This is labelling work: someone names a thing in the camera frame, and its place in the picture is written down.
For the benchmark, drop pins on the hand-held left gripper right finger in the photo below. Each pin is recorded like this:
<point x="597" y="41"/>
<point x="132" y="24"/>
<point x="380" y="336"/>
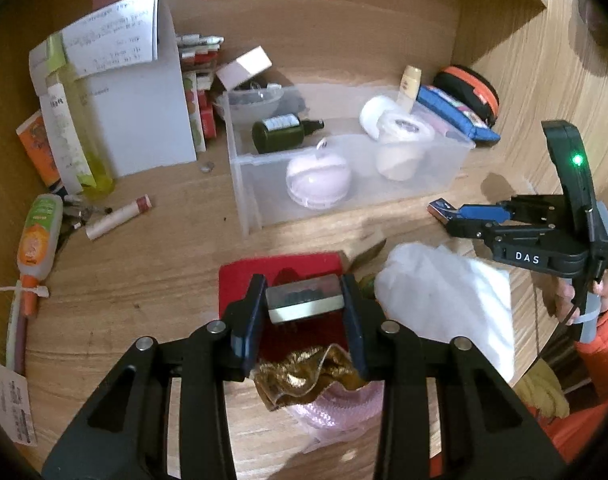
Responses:
<point x="356" y="330"/>

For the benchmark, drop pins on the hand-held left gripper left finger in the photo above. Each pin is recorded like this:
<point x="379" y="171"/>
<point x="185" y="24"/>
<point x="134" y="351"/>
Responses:
<point x="249" y="325"/>

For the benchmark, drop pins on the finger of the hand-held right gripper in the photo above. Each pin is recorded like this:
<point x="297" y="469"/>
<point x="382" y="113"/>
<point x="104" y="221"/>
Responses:
<point x="479" y="211"/>
<point x="471" y="231"/>

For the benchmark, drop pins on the silver usb stick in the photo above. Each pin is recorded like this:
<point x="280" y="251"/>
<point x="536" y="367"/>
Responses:
<point x="441" y="209"/>

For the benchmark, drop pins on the small clear rectangular case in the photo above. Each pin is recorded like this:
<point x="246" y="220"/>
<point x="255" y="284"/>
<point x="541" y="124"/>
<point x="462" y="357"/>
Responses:
<point x="304" y="302"/>

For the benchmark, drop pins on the clear plastic storage bin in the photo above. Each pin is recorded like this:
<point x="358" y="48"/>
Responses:
<point x="344" y="195"/>

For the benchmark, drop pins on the person's right forearm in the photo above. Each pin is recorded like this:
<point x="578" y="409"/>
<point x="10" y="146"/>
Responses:
<point x="606" y="340"/>

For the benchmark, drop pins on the wooden desktop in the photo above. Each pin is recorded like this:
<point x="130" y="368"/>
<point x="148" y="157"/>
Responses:
<point x="148" y="280"/>

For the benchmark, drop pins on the person's right hand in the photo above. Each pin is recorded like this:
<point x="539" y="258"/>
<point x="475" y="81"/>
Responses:
<point x="566" y="302"/>

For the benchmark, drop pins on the red flat box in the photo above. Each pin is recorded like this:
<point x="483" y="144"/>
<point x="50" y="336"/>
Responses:
<point x="284" y="272"/>

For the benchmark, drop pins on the gold fabric pouch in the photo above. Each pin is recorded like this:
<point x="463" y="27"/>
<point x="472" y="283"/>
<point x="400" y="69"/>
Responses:
<point x="304" y="372"/>

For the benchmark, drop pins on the white crumpled tissue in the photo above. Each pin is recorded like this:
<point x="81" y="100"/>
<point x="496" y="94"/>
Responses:
<point x="449" y="305"/>

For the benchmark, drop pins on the pink ribbed pouch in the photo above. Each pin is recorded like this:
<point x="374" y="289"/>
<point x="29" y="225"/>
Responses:
<point x="334" y="410"/>

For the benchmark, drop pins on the blue zip pouch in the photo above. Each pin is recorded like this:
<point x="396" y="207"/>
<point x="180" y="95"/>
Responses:
<point x="456" y="116"/>

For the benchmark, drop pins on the white jar with label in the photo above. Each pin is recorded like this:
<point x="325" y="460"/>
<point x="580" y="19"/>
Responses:
<point x="399" y="147"/>

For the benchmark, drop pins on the black orange zip case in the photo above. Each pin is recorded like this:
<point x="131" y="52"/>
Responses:
<point x="469" y="91"/>

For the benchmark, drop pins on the white round lid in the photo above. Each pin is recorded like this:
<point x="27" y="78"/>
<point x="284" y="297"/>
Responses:
<point x="376" y="112"/>

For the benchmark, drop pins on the cream cosmetic tube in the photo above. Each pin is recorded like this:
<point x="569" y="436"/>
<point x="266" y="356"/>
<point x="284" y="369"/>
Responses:
<point x="409" y="86"/>

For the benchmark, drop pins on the pink round macaron case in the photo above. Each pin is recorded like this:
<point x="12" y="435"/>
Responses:
<point x="319" y="177"/>

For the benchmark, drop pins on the white lipstick tube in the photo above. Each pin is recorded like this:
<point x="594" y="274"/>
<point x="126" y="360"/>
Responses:
<point x="116" y="217"/>

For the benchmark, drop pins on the dark green glass bottle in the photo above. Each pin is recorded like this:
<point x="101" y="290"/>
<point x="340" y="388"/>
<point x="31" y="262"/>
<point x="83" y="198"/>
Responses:
<point x="279" y="133"/>

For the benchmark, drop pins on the bunch of keys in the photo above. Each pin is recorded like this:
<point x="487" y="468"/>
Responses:
<point x="76" y="215"/>

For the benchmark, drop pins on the clear plastic bowl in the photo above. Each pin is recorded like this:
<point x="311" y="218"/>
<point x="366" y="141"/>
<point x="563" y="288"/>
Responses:
<point x="256" y="100"/>

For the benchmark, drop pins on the person's orange jacket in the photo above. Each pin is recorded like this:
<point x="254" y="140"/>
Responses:
<point x="579" y="430"/>

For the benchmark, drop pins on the green orange glue bottle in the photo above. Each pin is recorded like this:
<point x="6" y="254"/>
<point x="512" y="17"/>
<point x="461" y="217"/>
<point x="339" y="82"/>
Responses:
<point x="38" y="240"/>

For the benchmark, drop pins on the pink pen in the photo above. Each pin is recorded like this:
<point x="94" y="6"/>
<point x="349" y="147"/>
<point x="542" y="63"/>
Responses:
<point x="19" y="332"/>

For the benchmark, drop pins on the stack of red packets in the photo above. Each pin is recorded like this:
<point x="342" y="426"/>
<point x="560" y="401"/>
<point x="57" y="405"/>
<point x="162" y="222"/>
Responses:
<point x="201" y="95"/>

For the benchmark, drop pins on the white printed tag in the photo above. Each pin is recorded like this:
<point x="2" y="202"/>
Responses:
<point x="6" y="397"/>

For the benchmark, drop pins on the yellow green bottle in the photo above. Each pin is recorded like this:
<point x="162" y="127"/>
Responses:
<point x="81" y="130"/>

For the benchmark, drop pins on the small white pink box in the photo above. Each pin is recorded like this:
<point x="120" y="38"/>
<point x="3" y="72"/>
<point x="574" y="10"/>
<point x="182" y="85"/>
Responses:
<point x="245" y="67"/>

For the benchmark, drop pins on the orange printed packet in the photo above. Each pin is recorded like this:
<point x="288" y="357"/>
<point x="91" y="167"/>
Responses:
<point x="37" y="147"/>

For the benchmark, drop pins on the handwritten paper note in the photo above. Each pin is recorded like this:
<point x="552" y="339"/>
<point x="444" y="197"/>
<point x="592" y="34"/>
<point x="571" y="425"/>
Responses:
<point x="113" y="35"/>

